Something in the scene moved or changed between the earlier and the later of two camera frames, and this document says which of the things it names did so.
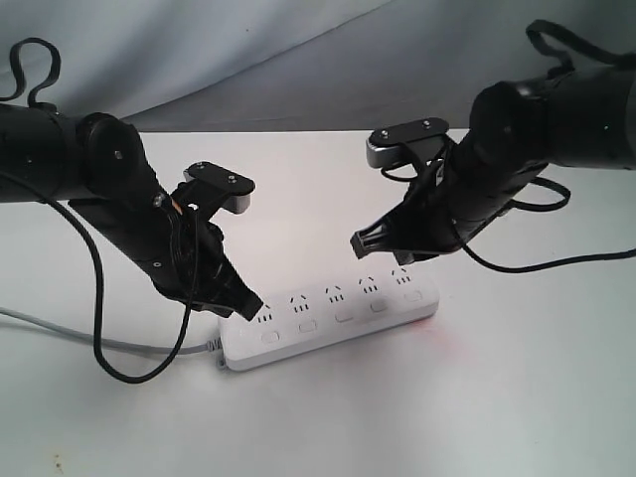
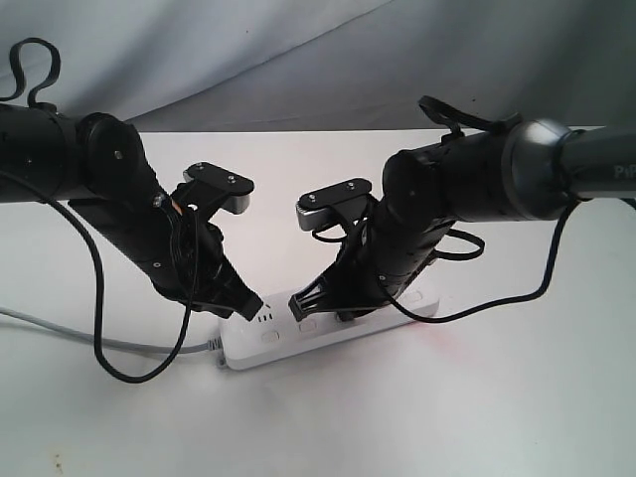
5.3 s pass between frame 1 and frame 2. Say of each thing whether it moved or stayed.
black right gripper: moved
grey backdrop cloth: stayed
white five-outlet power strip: stayed
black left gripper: stayed
